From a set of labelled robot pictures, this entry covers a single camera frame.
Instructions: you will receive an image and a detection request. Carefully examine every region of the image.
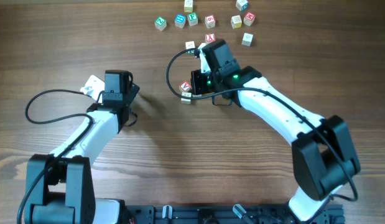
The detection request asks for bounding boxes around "black left camera cable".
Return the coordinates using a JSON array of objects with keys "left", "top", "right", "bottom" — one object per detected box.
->
[{"left": 16, "top": 89, "right": 96, "bottom": 224}]

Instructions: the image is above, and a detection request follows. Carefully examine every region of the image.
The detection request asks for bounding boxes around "black right camera cable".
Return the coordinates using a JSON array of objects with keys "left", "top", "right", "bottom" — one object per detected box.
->
[{"left": 165, "top": 47, "right": 358, "bottom": 223}]

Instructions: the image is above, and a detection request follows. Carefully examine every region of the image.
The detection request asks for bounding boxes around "blue edged top block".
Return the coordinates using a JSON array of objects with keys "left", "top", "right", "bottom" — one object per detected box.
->
[{"left": 236, "top": 0, "right": 249, "bottom": 12}]

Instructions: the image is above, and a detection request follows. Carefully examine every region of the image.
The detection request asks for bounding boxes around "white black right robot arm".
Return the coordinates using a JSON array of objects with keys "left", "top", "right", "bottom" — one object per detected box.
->
[{"left": 189, "top": 39, "right": 361, "bottom": 223}]

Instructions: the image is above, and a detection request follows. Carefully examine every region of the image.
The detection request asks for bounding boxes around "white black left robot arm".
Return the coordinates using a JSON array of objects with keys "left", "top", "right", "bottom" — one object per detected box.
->
[{"left": 16, "top": 70, "right": 139, "bottom": 223}]

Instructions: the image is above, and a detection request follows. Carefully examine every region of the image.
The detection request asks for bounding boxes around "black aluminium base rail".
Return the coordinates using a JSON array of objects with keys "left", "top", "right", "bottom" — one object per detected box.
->
[{"left": 123, "top": 203, "right": 345, "bottom": 224}]

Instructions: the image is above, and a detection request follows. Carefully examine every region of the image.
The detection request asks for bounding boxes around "blue letter block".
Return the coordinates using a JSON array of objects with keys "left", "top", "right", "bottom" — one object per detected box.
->
[{"left": 175, "top": 14, "right": 186, "bottom": 29}]

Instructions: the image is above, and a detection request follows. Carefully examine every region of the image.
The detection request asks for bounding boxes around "red 9 number block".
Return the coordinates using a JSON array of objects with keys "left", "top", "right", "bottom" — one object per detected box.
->
[{"left": 205, "top": 15, "right": 216, "bottom": 29}]

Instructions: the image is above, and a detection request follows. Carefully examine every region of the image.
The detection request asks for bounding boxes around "green F letter block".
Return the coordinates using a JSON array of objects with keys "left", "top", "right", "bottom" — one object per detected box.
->
[{"left": 188, "top": 12, "right": 198, "bottom": 26}]

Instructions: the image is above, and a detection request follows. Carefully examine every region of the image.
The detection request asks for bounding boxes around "green J letter block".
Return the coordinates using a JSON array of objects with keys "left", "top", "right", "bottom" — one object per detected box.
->
[{"left": 185, "top": 41, "right": 195, "bottom": 55}]

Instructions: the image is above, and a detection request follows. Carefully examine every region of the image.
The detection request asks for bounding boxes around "red M letter block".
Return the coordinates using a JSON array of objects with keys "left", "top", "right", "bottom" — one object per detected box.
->
[{"left": 243, "top": 12, "right": 256, "bottom": 26}]

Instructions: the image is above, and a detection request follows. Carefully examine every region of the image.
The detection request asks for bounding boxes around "yellow picture block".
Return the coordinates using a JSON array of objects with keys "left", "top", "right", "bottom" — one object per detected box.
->
[{"left": 231, "top": 15, "right": 243, "bottom": 29}]

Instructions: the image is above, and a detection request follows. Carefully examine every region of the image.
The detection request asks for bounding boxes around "yellow edged top block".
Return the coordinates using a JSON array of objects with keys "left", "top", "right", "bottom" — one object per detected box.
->
[{"left": 183, "top": 0, "right": 193, "bottom": 12}]

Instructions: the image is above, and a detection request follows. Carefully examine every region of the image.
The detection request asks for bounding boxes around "green Z letter block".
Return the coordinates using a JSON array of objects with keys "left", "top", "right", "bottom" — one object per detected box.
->
[{"left": 154, "top": 16, "right": 167, "bottom": 31}]

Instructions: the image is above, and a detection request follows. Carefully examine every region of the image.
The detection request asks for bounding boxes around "plain beige picture block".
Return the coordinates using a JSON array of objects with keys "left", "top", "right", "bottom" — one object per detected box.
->
[{"left": 181, "top": 92, "right": 192, "bottom": 105}]

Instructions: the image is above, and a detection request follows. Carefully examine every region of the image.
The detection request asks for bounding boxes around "beige picture block right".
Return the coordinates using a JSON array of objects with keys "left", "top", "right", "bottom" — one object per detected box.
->
[{"left": 241, "top": 33, "right": 253, "bottom": 47}]

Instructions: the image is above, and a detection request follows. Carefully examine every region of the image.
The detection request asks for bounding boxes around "red Y letter block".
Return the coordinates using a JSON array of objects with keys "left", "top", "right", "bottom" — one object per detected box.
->
[{"left": 205, "top": 34, "right": 216, "bottom": 44}]

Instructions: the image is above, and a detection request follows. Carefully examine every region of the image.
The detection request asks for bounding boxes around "black camera cable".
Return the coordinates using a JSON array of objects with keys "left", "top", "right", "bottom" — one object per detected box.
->
[
  {"left": 165, "top": 47, "right": 358, "bottom": 223},
  {"left": 16, "top": 89, "right": 96, "bottom": 224}
]

